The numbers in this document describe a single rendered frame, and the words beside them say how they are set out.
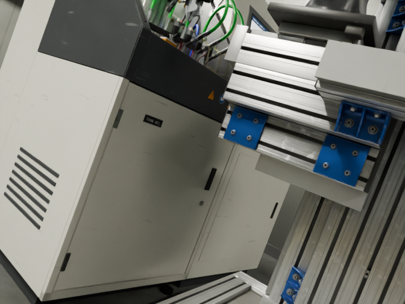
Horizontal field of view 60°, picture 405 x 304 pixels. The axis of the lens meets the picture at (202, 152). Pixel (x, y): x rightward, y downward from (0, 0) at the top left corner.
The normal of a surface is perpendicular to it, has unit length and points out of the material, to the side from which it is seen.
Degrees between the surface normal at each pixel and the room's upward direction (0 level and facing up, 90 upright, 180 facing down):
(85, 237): 90
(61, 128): 90
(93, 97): 90
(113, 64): 90
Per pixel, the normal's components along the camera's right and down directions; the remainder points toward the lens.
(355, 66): -0.48, -0.14
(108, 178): 0.72, 0.31
